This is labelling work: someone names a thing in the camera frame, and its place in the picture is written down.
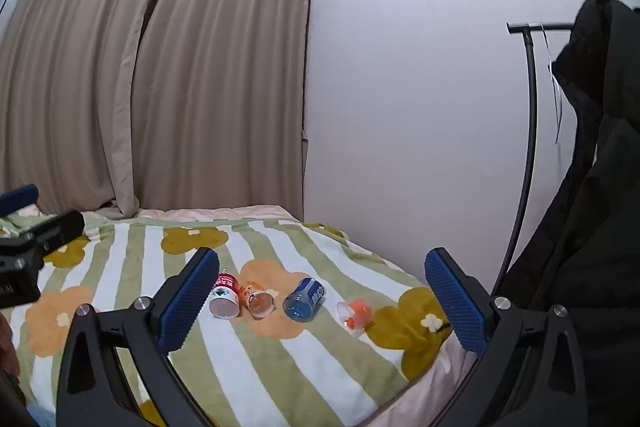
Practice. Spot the black coat rack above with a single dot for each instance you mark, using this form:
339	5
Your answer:
534	107

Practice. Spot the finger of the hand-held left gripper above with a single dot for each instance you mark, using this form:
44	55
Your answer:
21	196
56	229

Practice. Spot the beige curtain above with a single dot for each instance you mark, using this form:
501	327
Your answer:
75	82
225	82

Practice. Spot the striped floral blanket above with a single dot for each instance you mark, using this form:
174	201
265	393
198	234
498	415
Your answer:
300	357

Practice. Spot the black coat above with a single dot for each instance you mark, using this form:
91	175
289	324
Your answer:
600	207

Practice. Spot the person's left forearm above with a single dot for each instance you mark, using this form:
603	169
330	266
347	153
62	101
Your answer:
6	342

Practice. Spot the red paper cup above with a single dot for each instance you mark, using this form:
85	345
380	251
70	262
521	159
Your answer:
226	297

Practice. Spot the orange plastic cup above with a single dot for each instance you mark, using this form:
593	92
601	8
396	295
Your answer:
257	301

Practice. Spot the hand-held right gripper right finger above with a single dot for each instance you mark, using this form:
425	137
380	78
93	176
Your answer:
456	307

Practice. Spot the clear cup with orange print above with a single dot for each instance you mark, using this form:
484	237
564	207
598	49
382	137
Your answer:
356	314

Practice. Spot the pink bed sheet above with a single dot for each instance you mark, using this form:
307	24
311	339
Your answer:
420	397

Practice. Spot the blue plastic cup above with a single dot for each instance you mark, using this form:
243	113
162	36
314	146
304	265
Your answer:
304	299

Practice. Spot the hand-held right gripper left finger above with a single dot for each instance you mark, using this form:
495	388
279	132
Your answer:
189	304

